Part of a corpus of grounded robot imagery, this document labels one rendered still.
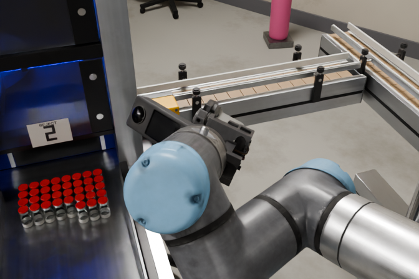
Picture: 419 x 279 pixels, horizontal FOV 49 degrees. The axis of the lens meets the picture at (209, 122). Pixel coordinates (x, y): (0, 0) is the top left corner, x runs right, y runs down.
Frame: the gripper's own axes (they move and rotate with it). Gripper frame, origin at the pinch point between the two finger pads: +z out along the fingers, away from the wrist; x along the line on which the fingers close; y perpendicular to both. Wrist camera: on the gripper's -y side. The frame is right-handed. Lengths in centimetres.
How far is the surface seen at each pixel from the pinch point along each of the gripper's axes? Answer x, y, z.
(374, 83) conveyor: 16, 33, 69
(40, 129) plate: -20.6, -33.9, 16.7
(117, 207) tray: -30.1, -12.7, 19.4
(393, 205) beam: -16, 57, 76
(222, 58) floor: -11, -36, 264
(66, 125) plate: -18.2, -29.8, 19.1
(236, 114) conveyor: -6, 1, 53
